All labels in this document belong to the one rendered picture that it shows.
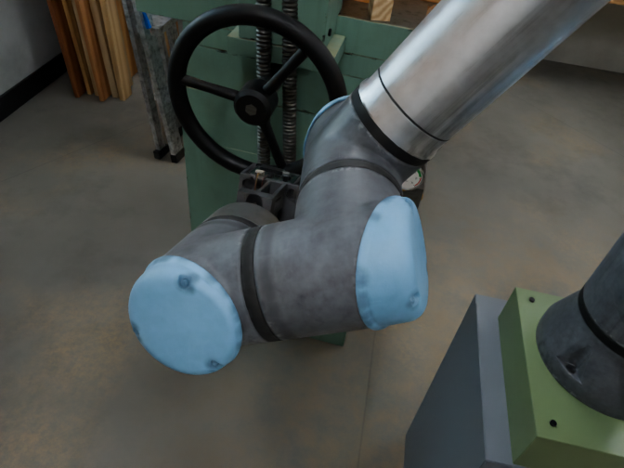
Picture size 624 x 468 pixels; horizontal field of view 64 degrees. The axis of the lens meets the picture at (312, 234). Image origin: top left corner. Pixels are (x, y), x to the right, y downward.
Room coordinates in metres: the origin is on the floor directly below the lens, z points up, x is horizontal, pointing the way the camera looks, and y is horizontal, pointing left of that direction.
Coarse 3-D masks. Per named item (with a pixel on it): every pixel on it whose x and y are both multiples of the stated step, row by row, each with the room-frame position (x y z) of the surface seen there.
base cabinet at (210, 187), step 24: (192, 96) 0.90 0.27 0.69; (216, 96) 0.89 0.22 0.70; (216, 120) 0.89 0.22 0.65; (240, 120) 0.89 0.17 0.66; (312, 120) 0.86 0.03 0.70; (192, 144) 0.90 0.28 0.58; (240, 144) 0.89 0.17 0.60; (192, 168) 0.90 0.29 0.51; (216, 168) 0.89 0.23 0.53; (192, 192) 0.90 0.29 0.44; (216, 192) 0.89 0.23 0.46; (192, 216) 0.90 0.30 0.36; (312, 336) 0.85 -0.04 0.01; (336, 336) 0.84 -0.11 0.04
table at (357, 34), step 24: (144, 0) 0.91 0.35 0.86; (168, 0) 0.91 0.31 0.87; (192, 0) 0.90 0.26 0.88; (216, 0) 0.89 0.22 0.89; (408, 0) 0.98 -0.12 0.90; (336, 24) 0.86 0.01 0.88; (360, 24) 0.85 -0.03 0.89; (384, 24) 0.85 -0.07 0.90; (408, 24) 0.86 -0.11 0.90; (240, 48) 0.79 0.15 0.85; (336, 48) 0.80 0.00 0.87; (360, 48) 0.85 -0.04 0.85; (384, 48) 0.85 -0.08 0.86
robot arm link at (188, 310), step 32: (224, 224) 0.31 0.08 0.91; (192, 256) 0.25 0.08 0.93; (224, 256) 0.25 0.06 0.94; (160, 288) 0.22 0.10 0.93; (192, 288) 0.22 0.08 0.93; (224, 288) 0.23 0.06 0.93; (160, 320) 0.21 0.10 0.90; (192, 320) 0.21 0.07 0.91; (224, 320) 0.21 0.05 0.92; (160, 352) 0.20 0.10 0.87; (192, 352) 0.20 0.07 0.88; (224, 352) 0.20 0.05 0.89
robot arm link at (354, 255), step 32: (320, 192) 0.30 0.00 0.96; (352, 192) 0.29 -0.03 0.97; (384, 192) 0.31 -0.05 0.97; (288, 224) 0.27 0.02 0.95; (320, 224) 0.26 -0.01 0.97; (352, 224) 0.26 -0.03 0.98; (384, 224) 0.25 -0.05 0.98; (416, 224) 0.28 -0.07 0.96; (256, 256) 0.24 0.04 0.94; (288, 256) 0.24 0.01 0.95; (320, 256) 0.24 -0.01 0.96; (352, 256) 0.23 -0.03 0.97; (384, 256) 0.23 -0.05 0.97; (416, 256) 0.25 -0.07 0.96; (256, 288) 0.22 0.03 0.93; (288, 288) 0.22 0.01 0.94; (320, 288) 0.22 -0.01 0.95; (352, 288) 0.22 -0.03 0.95; (384, 288) 0.22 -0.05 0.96; (416, 288) 0.22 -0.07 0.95; (256, 320) 0.21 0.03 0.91; (288, 320) 0.21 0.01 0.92; (320, 320) 0.21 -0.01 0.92; (352, 320) 0.21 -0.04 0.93; (384, 320) 0.22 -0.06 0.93
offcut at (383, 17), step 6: (372, 0) 0.87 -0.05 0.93; (378, 0) 0.86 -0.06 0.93; (384, 0) 0.86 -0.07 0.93; (390, 0) 0.86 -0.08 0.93; (372, 6) 0.86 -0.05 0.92; (378, 6) 0.86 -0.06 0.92; (384, 6) 0.86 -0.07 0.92; (390, 6) 0.86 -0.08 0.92; (372, 12) 0.86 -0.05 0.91; (378, 12) 0.86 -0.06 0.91; (384, 12) 0.86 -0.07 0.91; (390, 12) 0.86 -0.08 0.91; (372, 18) 0.86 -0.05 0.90; (378, 18) 0.86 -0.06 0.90; (384, 18) 0.86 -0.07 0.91
